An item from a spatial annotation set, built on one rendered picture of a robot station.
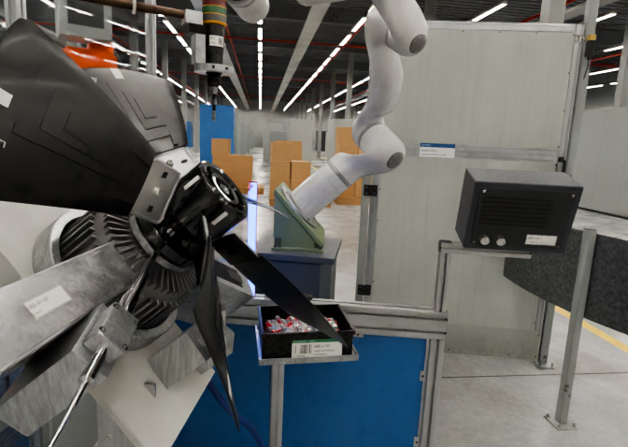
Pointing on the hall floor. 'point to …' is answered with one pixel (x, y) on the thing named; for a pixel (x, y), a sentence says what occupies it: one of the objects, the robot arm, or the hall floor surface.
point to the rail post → (432, 393)
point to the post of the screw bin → (276, 405)
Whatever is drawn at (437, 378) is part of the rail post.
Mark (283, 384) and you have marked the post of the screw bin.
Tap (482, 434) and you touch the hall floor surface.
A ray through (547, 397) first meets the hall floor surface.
